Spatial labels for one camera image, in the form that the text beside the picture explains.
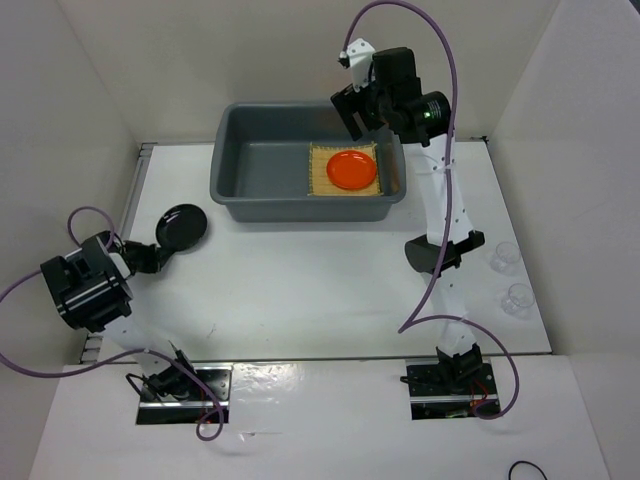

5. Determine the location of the black cable loop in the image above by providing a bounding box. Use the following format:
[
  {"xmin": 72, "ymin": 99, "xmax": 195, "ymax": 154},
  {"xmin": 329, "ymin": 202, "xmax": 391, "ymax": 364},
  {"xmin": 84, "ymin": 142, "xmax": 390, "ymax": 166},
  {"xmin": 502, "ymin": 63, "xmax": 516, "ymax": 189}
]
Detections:
[{"xmin": 508, "ymin": 460, "xmax": 547, "ymax": 480}]

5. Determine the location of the orange plastic plate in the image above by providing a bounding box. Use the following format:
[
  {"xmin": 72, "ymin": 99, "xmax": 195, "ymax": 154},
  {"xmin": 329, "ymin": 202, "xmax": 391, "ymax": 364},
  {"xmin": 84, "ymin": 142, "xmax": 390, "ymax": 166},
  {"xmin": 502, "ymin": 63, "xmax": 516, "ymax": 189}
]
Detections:
[{"xmin": 326, "ymin": 150, "xmax": 377, "ymax": 191}]

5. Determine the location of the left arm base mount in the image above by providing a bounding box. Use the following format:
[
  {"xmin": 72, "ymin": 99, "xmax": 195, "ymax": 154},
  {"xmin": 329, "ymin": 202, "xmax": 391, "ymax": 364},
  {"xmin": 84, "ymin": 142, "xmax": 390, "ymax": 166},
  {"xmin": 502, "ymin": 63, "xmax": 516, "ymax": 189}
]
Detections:
[{"xmin": 124, "ymin": 363, "xmax": 234, "ymax": 425}]

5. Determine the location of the grey plastic bin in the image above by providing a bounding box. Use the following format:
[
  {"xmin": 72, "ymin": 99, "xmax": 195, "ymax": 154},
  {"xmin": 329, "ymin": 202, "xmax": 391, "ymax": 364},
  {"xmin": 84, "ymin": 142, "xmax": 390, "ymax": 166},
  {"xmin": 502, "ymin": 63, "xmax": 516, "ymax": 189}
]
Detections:
[{"xmin": 210, "ymin": 102, "xmax": 407, "ymax": 223}]

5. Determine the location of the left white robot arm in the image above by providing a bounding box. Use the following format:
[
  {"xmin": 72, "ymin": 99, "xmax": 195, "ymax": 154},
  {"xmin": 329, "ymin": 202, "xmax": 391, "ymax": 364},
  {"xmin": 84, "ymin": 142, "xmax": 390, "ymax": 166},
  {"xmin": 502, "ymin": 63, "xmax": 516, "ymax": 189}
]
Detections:
[{"xmin": 40, "ymin": 231, "xmax": 199, "ymax": 400}]

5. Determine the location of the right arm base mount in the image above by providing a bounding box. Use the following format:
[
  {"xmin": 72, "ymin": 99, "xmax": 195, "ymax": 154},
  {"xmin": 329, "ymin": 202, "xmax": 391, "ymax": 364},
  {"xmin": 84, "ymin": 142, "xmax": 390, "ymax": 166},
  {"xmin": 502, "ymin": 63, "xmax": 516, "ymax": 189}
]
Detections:
[{"xmin": 400, "ymin": 359, "xmax": 501, "ymax": 421}]

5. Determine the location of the black round plate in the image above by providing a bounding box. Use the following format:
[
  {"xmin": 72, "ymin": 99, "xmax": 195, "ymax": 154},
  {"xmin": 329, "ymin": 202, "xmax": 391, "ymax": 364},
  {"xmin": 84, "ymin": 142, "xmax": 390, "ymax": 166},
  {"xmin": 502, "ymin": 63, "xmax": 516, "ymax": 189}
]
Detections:
[{"xmin": 155, "ymin": 204, "xmax": 208, "ymax": 253}]

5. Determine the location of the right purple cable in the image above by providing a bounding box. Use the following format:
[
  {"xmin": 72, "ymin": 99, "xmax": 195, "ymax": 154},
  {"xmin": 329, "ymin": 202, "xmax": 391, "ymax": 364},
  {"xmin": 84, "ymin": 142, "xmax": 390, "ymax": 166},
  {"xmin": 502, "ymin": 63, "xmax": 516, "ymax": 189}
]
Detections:
[{"xmin": 340, "ymin": 0, "xmax": 520, "ymax": 420}]

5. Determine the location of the clear plastic cup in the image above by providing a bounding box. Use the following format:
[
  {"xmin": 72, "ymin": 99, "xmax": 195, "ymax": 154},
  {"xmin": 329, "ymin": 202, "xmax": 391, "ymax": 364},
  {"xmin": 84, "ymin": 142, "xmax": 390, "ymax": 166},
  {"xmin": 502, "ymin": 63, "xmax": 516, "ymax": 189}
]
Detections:
[
  {"xmin": 489, "ymin": 241, "xmax": 521, "ymax": 275},
  {"xmin": 500, "ymin": 283, "xmax": 536, "ymax": 317}
]

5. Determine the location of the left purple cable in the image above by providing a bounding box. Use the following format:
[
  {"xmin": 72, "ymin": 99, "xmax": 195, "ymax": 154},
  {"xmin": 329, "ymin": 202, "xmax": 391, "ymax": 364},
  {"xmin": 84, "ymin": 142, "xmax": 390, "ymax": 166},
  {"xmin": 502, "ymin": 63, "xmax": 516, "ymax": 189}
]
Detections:
[{"xmin": 0, "ymin": 205, "xmax": 229, "ymax": 442}]

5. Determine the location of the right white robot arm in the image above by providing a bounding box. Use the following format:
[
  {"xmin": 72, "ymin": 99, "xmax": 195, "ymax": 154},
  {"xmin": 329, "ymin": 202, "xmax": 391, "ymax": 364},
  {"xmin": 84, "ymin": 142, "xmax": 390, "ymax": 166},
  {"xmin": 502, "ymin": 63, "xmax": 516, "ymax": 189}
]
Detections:
[{"xmin": 331, "ymin": 39, "xmax": 485, "ymax": 331}]

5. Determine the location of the purple cable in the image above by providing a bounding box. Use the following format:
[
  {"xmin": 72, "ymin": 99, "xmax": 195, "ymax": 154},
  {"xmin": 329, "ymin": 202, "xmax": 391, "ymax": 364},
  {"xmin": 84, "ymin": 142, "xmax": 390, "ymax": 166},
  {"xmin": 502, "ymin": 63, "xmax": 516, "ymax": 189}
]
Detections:
[
  {"xmin": 0, "ymin": 205, "xmax": 229, "ymax": 442},
  {"xmin": 340, "ymin": 0, "xmax": 520, "ymax": 420}
]

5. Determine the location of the bamboo woven mat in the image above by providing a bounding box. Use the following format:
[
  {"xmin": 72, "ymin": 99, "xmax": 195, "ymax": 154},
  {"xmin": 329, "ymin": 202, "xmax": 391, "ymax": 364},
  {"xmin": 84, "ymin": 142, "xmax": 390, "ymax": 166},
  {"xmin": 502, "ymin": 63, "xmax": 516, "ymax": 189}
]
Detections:
[{"xmin": 309, "ymin": 143, "xmax": 382, "ymax": 197}]

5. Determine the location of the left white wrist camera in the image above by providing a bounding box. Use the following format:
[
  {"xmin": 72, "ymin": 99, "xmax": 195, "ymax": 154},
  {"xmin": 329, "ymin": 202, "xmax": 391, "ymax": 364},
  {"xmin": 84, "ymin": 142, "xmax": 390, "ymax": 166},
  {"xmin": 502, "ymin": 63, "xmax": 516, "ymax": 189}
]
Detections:
[{"xmin": 108, "ymin": 246, "xmax": 132, "ymax": 280}]

